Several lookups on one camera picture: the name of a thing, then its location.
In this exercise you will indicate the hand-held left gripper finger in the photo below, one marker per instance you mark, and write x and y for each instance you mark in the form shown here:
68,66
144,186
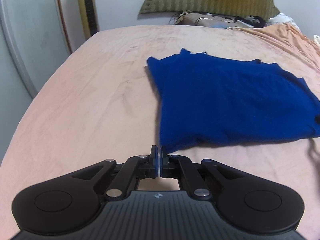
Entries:
156,163
162,163

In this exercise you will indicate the beige patterned pillow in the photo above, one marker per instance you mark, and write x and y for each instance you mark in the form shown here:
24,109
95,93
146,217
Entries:
190,20

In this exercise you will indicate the blue knit sweater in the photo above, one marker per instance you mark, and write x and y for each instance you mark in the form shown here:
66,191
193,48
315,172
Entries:
225,100

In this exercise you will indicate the white cloth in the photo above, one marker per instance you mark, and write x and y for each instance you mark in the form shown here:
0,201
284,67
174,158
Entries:
283,20

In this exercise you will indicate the brown wooden wardrobe frame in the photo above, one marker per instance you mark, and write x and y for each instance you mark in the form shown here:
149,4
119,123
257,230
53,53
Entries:
63,17

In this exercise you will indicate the pink bed sheet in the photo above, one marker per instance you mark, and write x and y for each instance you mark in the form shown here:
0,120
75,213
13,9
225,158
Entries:
87,92

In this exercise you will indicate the gold tower air conditioner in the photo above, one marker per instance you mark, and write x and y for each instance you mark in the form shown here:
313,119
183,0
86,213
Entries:
87,7

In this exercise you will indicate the white door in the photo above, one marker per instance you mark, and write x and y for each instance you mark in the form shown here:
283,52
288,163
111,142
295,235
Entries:
25,30

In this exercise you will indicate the orange blanket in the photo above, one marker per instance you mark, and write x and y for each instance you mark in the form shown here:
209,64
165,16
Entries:
282,37

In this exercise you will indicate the dark cloth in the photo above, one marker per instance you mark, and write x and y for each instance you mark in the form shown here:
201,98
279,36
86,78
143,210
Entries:
257,21

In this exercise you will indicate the white flat device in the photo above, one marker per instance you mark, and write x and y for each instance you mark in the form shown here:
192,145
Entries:
244,23

